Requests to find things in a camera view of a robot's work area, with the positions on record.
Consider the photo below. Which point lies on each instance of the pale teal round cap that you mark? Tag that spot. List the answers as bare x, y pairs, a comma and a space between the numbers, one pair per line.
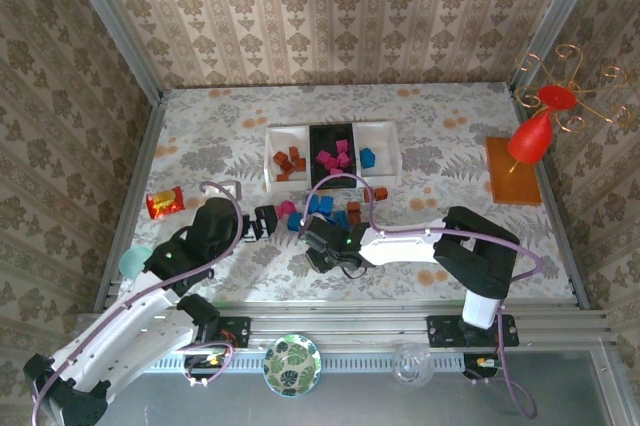
132, 263

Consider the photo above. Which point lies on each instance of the blue lego brick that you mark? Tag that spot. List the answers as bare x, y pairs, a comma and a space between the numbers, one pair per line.
314, 206
295, 221
367, 158
326, 205
341, 218

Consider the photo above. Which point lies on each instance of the orange wooden board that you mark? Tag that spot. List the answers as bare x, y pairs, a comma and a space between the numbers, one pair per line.
517, 186

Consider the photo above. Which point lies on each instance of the black plastic bin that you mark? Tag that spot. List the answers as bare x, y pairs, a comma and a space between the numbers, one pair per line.
322, 138

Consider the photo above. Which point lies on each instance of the white plastic bin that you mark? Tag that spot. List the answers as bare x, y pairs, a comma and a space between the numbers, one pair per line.
385, 146
285, 138

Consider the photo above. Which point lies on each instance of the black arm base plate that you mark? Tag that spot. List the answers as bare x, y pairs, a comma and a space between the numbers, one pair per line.
442, 331
237, 331

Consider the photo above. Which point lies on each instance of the floral tablecloth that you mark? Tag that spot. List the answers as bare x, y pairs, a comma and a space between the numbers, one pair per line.
225, 121

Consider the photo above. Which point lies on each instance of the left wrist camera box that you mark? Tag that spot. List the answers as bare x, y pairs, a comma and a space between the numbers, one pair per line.
232, 190

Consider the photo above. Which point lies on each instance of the red plastic goblet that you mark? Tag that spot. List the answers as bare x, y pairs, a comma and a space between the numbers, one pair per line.
530, 138

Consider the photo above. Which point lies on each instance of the orange lego brick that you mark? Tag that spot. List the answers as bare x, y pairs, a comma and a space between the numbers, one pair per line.
354, 207
283, 177
293, 152
355, 218
300, 165
278, 158
370, 194
381, 193

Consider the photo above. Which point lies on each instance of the leaf-patterned bowl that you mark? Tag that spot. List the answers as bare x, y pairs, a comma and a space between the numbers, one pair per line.
292, 366

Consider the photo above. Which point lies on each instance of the grey metal platform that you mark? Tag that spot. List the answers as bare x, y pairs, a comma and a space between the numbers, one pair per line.
350, 406

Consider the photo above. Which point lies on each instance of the red snack packet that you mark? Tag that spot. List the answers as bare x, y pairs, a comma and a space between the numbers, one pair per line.
165, 202

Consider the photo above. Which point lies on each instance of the orange bricks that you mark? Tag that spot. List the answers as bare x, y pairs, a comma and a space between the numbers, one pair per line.
286, 166

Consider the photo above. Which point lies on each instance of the clear glass cup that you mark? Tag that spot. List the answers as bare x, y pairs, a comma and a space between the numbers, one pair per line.
412, 365

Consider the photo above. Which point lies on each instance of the aluminium frame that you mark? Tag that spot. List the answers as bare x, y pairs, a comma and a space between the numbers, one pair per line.
350, 318

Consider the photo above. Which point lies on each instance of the small black electronics board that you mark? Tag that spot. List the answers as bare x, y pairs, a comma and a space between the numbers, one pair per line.
202, 361
477, 363

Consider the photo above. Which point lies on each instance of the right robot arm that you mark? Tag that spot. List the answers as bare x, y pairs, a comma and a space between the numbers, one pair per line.
400, 246

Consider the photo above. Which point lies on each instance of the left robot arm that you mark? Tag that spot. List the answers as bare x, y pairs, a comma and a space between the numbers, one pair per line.
125, 341

